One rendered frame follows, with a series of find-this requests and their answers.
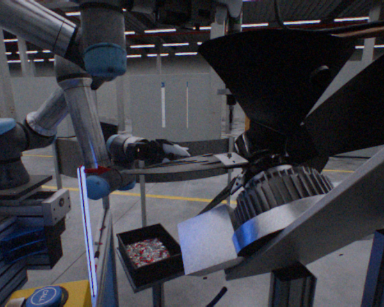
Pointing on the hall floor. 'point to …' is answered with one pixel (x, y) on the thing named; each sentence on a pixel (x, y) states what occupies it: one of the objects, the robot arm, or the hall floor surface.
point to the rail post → (114, 268)
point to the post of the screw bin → (158, 295)
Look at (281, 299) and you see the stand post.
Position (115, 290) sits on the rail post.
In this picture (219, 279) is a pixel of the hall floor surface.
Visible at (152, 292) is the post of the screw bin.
